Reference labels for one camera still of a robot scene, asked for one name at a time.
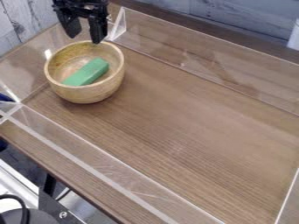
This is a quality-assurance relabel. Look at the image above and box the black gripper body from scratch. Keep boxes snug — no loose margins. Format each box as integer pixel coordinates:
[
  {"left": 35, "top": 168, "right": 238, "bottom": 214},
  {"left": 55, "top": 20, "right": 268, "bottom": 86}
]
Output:
[{"left": 53, "top": 0, "right": 109, "bottom": 20}]

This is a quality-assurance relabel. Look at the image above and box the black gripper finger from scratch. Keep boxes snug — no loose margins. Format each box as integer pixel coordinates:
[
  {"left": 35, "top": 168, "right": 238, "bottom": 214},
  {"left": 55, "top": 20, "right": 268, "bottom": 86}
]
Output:
[
  {"left": 89, "top": 15, "right": 109, "bottom": 44},
  {"left": 57, "top": 10, "right": 82, "bottom": 39}
]

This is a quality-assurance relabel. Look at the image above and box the light wooden bowl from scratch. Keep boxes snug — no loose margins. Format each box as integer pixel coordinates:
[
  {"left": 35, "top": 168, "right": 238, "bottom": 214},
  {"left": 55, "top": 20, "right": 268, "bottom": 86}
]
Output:
[{"left": 43, "top": 40, "right": 126, "bottom": 104}]

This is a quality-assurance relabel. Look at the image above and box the green rectangular block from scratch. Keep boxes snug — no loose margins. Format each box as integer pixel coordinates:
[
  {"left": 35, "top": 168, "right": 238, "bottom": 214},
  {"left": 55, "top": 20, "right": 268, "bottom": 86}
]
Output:
[{"left": 62, "top": 58, "right": 110, "bottom": 87}]

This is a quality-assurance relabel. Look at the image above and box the blue object at left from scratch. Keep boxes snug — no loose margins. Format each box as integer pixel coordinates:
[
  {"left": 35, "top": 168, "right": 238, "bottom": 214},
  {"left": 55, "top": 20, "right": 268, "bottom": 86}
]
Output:
[{"left": 0, "top": 93, "right": 15, "bottom": 102}]

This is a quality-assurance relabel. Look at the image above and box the white object at right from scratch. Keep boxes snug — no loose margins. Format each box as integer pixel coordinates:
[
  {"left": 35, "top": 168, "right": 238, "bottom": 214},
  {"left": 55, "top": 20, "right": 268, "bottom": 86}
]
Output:
[{"left": 288, "top": 18, "right": 299, "bottom": 51}]

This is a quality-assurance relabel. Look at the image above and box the black table leg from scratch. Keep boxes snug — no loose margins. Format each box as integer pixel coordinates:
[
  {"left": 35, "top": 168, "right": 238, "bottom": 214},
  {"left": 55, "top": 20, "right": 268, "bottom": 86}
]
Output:
[{"left": 43, "top": 174, "right": 58, "bottom": 197}]

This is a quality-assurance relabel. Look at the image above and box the clear acrylic front barrier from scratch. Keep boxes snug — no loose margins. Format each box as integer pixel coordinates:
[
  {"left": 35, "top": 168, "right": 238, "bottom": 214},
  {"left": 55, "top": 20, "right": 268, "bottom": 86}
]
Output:
[{"left": 0, "top": 85, "right": 225, "bottom": 224}]

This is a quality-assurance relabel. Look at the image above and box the clear acrylic corner bracket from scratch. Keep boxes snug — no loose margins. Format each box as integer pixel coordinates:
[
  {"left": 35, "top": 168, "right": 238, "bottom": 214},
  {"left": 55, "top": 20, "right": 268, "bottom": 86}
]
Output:
[{"left": 107, "top": 7, "right": 127, "bottom": 42}]

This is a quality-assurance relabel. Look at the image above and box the grey metal bracket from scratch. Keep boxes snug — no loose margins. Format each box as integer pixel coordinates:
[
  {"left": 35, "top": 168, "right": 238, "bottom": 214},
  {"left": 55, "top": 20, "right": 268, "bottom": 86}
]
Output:
[{"left": 39, "top": 191, "right": 87, "bottom": 224}]

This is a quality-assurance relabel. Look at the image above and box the black cable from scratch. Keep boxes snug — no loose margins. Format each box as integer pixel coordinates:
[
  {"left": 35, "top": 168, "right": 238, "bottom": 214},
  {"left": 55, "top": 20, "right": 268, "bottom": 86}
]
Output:
[{"left": 0, "top": 194, "right": 33, "bottom": 224}]

